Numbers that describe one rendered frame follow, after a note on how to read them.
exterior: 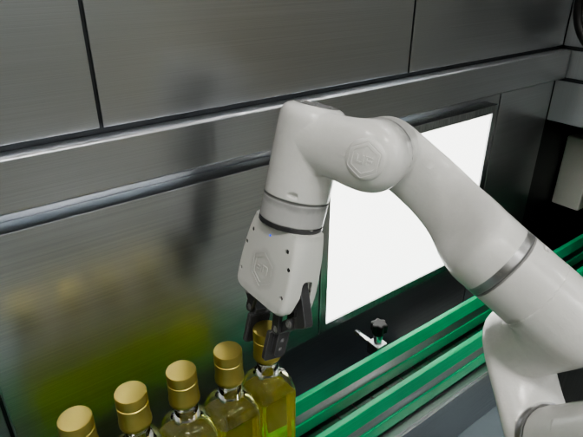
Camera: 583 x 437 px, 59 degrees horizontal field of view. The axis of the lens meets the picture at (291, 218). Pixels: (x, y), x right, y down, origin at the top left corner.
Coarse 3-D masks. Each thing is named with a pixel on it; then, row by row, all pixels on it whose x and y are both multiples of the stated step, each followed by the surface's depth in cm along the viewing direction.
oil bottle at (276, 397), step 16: (256, 368) 68; (256, 384) 66; (272, 384) 65; (288, 384) 67; (256, 400) 66; (272, 400) 65; (288, 400) 67; (272, 416) 67; (288, 416) 69; (272, 432) 68; (288, 432) 70
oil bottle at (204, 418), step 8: (200, 408) 62; (168, 416) 61; (200, 416) 61; (208, 416) 61; (160, 424) 61; (168, 424) 60; (176, 424) 60; (184, 424) 59; (192, 424) 60; (200, 424) 60; (208, 424) 60; (160, 432) 62; (168, 432) 60; (176, 432) 59; (184, 432) 59; (192, 432) 59; (200, 432) 60; (208, 432) 60; (216, 432) 61
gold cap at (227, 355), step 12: (216, 348) 61; (228, 348) 61; (240, 348) 61; (216, 360) 60; (228, 360) 59; (240, 360) 60; (216, 372) 61; (228, 372) 60; (240, 372) 61; (228, 384) 61
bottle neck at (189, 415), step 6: (192, 408) 59; (198, 408) 60; (174, 414) 60; (180, 414) 59; (186, 414) 59; (192, 414) 59; (198, 414) 60; (180, 420) 59; (186, 420) 59; (192, 420) 60
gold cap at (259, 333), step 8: (264, 320) 65; (256, 328) 64; (264, 328) 64; (256, 336) 63; (264, 336) 63; (256, 344) 64; (256, 352) 64; (256, 360) 65; (264, 360) 64; (272, 360) 64
